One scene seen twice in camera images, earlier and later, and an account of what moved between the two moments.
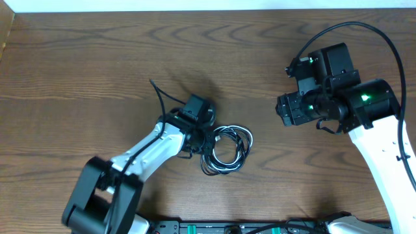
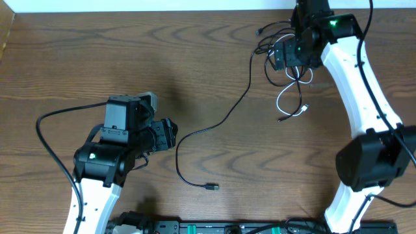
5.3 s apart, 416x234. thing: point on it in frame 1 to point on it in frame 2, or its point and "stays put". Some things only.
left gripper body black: (201, 142) to (164, 134)
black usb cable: (210, 165) to (207, 186)
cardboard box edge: (6, 18) stays put
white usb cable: (244, 140) to (305, 108)
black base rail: (240, 227) stays put
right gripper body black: (302, 108) to (296, 54)
